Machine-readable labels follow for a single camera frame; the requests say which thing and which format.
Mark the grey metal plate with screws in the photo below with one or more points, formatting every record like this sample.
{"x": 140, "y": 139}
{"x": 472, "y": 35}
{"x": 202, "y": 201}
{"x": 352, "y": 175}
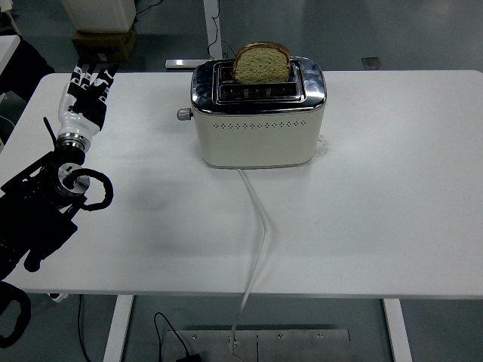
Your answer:
{"x": 294, "y": 345}

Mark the brown bread slice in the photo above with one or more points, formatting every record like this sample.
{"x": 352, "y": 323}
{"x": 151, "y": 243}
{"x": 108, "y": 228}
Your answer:
{"x": 261, "y": 66}

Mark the white side table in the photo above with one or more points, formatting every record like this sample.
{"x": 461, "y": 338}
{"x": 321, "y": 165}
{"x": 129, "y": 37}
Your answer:
{"x": 7, "y": 49}

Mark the white stand with foot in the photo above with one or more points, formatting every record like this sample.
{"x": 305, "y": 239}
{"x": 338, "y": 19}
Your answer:
{"x": 212, "y": 22}

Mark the brown cardboard box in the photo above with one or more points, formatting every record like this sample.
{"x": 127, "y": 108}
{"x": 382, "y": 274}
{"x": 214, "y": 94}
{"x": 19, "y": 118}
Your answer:
{"x": 103, "y": 45}

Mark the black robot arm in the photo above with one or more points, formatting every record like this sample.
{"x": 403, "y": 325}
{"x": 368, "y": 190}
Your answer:
{"x": 34, "y": 211}

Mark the white table leg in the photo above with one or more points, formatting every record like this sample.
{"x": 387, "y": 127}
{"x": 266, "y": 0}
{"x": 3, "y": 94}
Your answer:
{"x": 398, "y": 332}
{"x": 119, "y": 328}

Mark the white box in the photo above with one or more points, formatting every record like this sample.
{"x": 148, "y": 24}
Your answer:
{"x": 98, "y": 13}

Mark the black bulky object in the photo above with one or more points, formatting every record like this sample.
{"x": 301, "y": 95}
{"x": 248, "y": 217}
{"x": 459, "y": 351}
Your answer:
{"x": 26, "y": 64}

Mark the small white device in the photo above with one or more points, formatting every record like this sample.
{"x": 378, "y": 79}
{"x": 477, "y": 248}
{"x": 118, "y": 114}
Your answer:
{"x": 57, "y": 297}

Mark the cream toaster with chrome top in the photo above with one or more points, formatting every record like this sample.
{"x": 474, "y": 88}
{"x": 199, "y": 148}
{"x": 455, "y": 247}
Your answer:
{"x": 256, "y": 139}

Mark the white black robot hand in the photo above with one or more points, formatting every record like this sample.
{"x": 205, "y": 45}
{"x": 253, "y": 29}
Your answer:
{"x": 75, "y": 121}

